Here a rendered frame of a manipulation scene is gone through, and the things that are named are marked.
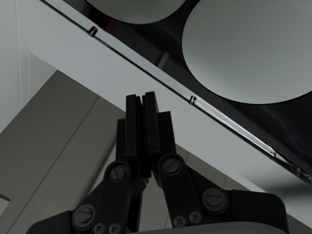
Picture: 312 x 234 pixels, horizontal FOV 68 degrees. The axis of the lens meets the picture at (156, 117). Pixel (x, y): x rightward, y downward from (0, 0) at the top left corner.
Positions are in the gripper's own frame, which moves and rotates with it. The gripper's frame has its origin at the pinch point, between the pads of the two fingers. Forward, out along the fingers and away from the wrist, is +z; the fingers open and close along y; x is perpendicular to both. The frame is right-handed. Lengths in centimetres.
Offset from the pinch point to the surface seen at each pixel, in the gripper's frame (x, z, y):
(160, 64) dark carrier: -1.9, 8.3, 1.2
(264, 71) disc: -1.4, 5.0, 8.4
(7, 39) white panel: -3.9, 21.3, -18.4
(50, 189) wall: -102, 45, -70
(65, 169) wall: -103, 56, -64
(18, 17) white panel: -2.0, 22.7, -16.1
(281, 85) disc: -2.5, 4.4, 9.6
